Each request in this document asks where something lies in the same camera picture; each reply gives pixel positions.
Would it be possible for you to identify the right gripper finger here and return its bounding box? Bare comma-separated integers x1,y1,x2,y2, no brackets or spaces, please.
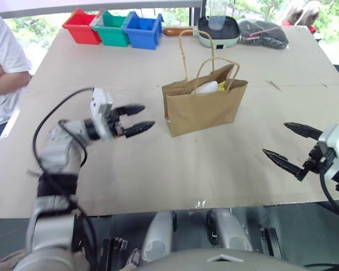
283,122,324,141
262,148,310,182

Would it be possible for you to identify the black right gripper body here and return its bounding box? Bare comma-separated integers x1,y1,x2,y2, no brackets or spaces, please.
302,140,336,176

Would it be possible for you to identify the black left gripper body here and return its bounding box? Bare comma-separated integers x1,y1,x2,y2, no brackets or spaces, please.
103,106,128,139

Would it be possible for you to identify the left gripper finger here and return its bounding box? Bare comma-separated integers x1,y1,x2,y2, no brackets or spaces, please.
124,120,157,139
115,103,146,118

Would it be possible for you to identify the brown paper bag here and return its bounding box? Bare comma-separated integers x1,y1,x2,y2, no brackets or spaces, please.
161,29,249,138

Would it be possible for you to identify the white red chicken plush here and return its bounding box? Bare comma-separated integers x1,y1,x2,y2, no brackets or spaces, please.
192,80,228,95

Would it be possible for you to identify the blue plastic bin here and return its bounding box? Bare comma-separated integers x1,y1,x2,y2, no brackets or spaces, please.
123,11,164,51

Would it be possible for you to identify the green plastic bin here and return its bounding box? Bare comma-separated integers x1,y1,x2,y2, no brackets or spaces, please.
92,10,133,47

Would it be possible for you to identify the grey robot right leg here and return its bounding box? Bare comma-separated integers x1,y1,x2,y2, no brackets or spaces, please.
206,208,254,252

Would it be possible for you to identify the grey robot leg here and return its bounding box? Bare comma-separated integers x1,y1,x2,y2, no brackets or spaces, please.
141,211,177,264
206,208,254,252

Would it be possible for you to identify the red plastic bin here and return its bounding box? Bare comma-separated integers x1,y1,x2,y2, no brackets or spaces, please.
62,7,104,45

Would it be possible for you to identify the black cloth bundle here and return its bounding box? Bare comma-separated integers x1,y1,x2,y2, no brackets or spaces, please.
238,19,290,50

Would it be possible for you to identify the grey robot left leg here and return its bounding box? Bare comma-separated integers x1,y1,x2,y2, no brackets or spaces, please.
141,211,177,264

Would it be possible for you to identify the green electric frying pan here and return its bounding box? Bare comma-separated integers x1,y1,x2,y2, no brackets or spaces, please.
162,15,241,51

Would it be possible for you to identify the grey robot torso front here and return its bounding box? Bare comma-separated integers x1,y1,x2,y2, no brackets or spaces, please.
138,247,309,271

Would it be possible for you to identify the grey sneaker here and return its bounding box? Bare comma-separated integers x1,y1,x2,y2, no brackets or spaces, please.
302,0,321,28
282,4,306,27

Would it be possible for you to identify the clear plastic measuring cup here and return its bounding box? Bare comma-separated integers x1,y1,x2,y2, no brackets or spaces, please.
207,0,227,32

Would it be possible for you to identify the sandalled foot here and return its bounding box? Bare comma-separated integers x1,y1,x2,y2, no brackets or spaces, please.
126,247,142,268

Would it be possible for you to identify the person in white shirt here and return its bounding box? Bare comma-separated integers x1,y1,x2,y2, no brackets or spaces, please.
0,8,33,159

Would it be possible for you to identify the khaki trouser leg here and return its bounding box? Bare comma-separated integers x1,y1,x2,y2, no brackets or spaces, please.
0,248,91,271

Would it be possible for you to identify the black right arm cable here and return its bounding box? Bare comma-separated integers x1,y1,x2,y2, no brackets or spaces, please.
319,165,339,222

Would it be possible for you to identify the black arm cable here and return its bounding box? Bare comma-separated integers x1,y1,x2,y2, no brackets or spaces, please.
319,165,339,222
31,87,99,271

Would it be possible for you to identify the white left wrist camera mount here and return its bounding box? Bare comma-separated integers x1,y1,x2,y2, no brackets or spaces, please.
89,87,115,141

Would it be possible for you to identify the black stand bracket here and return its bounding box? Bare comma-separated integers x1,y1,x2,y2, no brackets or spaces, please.
101,237,129,271
259,225,284,259

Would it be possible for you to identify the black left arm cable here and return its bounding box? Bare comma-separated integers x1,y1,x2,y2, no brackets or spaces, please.
31,87,99,271

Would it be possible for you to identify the dark window frame post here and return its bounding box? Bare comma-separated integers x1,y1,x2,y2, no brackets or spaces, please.
189,0,207,28

